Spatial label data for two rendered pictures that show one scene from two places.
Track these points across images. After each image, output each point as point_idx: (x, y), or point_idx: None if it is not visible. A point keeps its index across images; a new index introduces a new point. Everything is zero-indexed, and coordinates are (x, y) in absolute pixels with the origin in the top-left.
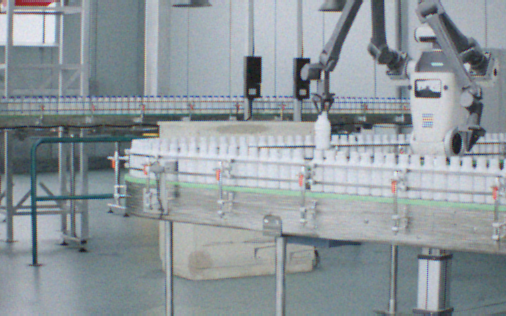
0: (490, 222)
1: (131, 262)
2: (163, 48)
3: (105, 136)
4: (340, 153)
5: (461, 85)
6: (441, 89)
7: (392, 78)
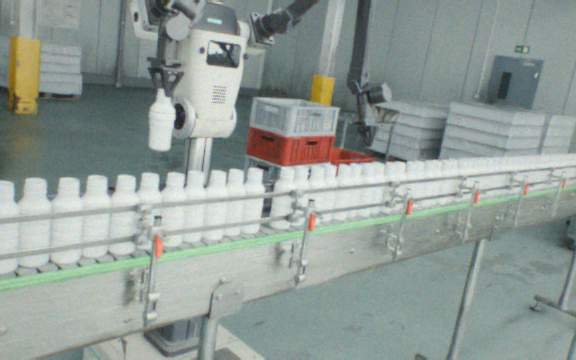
0: (448, 222)
1: None
2: None
3: None
4: (323, 171)
5: (364, 73)
6: (240, 57)
7: (151, 29)
